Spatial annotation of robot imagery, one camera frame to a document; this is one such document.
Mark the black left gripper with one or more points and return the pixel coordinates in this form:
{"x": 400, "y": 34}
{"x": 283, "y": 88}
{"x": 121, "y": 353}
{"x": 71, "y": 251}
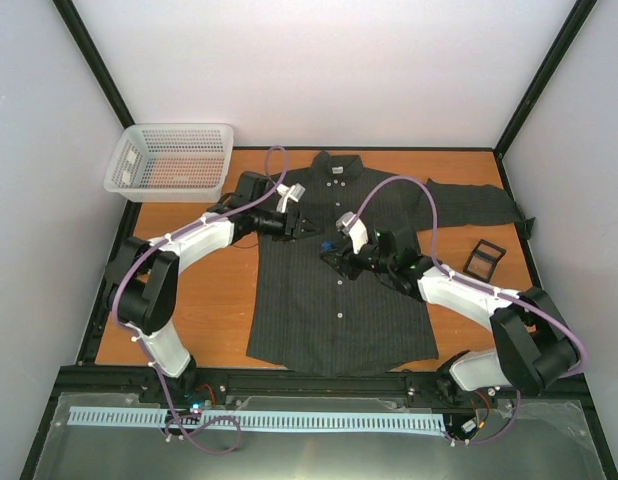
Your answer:
{"x": 293, "y": 226}

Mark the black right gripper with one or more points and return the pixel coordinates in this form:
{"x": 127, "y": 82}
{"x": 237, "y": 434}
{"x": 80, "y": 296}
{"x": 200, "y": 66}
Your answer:
{"x": 350, "y": 270}

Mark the dark grey pinstriped shirt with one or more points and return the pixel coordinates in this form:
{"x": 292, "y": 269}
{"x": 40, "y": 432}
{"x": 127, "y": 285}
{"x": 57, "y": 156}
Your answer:
{"x": 309, "y": 319}

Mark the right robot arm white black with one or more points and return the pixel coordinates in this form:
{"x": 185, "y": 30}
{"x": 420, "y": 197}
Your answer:
{"x": 533, "y": 348}

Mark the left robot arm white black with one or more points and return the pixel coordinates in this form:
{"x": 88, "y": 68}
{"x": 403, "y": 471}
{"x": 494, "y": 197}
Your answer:
{"x": 141, "y": 281}

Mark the small black square holder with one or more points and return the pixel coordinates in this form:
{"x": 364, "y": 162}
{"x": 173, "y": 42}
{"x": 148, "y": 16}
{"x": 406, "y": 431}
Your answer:
{"x": 483, "y": 260}

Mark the white perforated plastic basket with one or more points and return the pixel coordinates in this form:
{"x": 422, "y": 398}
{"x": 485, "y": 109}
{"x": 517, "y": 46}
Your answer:
{"x": 182, "y": 162}

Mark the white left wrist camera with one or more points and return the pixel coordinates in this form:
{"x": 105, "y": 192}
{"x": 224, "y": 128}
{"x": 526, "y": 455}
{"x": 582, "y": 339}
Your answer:
{"x": 288, "y": 195}

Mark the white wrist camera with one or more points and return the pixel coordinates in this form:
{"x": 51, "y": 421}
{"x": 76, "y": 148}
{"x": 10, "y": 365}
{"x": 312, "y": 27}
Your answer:
{"x": 288, "y": 195}
{"x": 351, "y": 226}

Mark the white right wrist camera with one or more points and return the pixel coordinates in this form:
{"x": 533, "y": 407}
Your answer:
{"x": 351, "y": 226}

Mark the light blue slotted cable duct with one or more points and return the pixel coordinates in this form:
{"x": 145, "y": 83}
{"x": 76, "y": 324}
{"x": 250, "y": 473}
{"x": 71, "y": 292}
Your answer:
{"x": 262, "y": 421}

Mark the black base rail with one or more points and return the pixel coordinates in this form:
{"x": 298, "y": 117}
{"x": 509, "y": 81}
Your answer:
{"x": 416, "y": 389}

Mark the black left frame post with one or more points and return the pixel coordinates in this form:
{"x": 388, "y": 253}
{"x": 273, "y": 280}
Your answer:
{"x": 90, "y": 53}

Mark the black frame post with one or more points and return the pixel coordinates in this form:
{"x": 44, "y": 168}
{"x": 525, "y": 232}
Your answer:
{"x": 567, "y": 34}
{"x": 90, "y": 53}

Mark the black right frame post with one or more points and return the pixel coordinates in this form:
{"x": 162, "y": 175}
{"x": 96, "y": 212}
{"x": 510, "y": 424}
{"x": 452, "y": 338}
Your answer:
{"x": 567, "y": 34}

